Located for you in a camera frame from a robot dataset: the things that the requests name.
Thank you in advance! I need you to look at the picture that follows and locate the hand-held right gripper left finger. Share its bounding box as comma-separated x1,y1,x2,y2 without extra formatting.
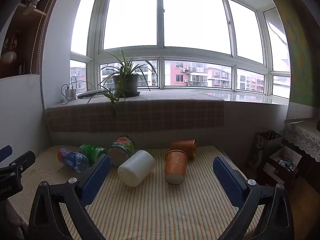
28,154,112,240

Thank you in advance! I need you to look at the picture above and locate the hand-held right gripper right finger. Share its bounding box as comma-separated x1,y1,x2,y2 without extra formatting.
213,156,294,240

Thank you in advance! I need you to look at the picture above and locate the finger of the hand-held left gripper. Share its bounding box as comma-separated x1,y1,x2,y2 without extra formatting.
0,151,36,179
0,145,13,163

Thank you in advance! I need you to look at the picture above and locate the orange paper cup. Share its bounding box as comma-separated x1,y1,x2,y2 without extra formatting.
170,139,197,159
164,150,189,185

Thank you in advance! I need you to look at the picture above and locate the green plastic bottle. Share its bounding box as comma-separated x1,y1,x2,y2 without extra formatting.
79,143,108,167

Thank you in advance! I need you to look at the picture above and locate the blue bottle with orange cap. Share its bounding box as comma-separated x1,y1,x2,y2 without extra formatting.
57,148,89,174

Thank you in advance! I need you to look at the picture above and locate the white plastic jar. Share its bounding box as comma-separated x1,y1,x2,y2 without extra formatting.
117,150,156,187

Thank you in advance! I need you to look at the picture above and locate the green labelled can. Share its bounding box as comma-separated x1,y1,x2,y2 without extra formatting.
106,135,136,168

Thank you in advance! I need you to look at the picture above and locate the paper shopping bag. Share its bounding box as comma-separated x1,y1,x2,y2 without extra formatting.
249,129,283,172

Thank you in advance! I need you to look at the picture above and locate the open cardboard box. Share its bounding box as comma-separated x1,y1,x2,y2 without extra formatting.
259,146,303,188

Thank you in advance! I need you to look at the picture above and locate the striped tablecloth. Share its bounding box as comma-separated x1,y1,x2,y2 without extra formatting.
7,144,266,240

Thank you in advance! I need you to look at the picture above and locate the dark wooden side cabinet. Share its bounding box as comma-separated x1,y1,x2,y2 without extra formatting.
282,140,320,202

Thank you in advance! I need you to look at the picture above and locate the dark flat device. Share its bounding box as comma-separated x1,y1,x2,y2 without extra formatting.
77,88,108,99

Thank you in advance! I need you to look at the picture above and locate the white lace cloth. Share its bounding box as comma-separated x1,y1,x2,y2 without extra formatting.
283,124,320,162

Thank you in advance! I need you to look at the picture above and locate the plaid window seat cushion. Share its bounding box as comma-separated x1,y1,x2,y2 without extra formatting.
45,89,225,133

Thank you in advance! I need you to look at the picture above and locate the white vase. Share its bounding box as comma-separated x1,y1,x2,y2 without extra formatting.
0,51,17,65

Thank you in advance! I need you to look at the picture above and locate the potted spider plant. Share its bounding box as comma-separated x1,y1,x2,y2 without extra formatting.
87,50,158,117

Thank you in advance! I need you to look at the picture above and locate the white charger with cable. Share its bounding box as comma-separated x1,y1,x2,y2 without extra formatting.
61,76,101,105

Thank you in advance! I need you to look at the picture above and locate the wooden wall cabinet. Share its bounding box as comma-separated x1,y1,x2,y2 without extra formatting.
0,0,66,79

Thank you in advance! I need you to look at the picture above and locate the beaded blind cord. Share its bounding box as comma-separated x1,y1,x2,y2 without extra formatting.
29,0,63,76

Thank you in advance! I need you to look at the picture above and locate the white window frame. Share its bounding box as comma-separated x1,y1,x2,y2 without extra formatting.
70,0,292,100

